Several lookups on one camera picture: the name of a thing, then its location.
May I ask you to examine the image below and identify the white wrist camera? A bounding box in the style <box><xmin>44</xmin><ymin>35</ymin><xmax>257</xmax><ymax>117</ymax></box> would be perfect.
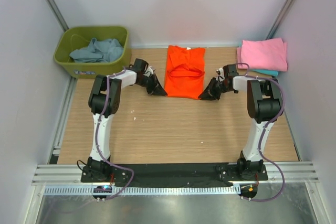
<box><xmin>144</xmin><ymin>66</ymin><xmax>155</xmax><ymax>77</ymax></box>
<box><xmin>216</xmin><ymin>68</ymin><xmax>225</xmax><ymax>79</ymax></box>

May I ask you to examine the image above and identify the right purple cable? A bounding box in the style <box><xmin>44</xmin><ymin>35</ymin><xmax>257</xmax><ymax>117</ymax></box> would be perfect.
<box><xmin>235</xmin><ymin>62</ymin><xmax>286</xmax><ymax>202</ymax></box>

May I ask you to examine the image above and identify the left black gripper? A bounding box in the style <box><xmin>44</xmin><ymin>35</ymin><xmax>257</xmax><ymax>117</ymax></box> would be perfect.
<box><xmin>138</xmin><ymin>73</ymin><xmax>167</xmax><ymax>97</ymax></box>

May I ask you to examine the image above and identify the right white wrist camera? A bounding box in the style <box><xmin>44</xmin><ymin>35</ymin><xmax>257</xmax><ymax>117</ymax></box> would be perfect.
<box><xmin>216</xmin><ymin>68</ymin><xmax>225</xmax><ymax>79</ymax></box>

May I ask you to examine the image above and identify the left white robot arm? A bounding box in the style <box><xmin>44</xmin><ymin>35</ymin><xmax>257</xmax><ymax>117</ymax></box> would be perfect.
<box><xmin>81</xmin><ymin>58</ymin><xmax>167</xmax><ymax>182</ymax></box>

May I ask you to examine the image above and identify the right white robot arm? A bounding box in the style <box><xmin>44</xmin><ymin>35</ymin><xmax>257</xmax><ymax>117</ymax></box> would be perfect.
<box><xmin>198</xmin><ymin>63</ymin><xmax>285</xmax><ymax>182</ymax></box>

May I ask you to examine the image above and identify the olive green plastic bin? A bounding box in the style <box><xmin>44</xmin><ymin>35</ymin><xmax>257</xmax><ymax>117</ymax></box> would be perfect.
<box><xmin>54</xmin><ymin>26</ymin><xmax>131</xmax><ymax>79</ymax></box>

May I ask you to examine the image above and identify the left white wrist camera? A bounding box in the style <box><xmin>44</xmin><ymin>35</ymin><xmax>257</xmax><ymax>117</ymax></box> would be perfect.
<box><xmin>144</xmin><ymin>66</ymin><xmax>155</xmax><ymax>77</ymax></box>

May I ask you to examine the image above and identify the orange t shirt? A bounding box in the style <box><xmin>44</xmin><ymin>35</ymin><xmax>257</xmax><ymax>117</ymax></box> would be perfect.
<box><xmin>164</xmin><ymin>45</ymin><xmax>205</xmax><ymax>100</ymax></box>

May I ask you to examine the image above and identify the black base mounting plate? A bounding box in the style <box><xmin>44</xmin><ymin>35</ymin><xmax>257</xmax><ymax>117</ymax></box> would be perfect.
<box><xmin>80</xmin><ymin>163</ymin><xmax>268</xmax><ymax>188</ymax></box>

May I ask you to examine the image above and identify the folded pink t shirt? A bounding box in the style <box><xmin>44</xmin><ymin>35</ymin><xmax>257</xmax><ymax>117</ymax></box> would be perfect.
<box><xmin>237</xmin><ymin>38</ymin><xmax>288</xmax><ymax>72</ymax></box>

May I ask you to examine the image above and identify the folded teal t shirt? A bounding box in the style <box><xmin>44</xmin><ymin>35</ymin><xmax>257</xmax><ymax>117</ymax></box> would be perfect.
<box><xmin>252</xmin><ymin>69</ymin><xmax>279</xmax><ymax>77</ymax></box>

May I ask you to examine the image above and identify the light blue t shirt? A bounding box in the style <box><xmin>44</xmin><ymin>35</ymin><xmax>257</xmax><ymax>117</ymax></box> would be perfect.
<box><xmin>70</xmin><ymin>38</ymin><xmax>124</xmax><ymax>63</ymax></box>

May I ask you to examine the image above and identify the slotted cable duct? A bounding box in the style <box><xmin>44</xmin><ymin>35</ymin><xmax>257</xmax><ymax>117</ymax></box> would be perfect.
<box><xmin>44</xmin><ymin>185</ymin><xmax>240</xmax><ymax>196</ymax></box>

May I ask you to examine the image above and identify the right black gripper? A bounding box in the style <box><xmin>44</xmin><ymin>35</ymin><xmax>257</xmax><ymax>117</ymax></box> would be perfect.
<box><xmin>199</xmin><ymin>77</ymin><xmax>232</xmax><ymax>101</ymax></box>

